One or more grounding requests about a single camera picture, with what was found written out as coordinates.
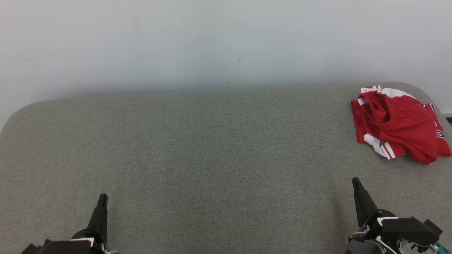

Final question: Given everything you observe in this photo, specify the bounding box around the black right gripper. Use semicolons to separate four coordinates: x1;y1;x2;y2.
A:
352;177;440;246

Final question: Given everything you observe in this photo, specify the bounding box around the red Bulls jersey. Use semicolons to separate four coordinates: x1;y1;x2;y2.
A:
351;101;452;158

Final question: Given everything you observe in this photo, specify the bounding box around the red shorts white stripe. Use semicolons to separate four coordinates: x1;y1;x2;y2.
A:
351;84;439;166

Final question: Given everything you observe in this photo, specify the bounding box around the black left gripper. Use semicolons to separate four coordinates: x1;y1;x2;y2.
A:
46;193;119;254

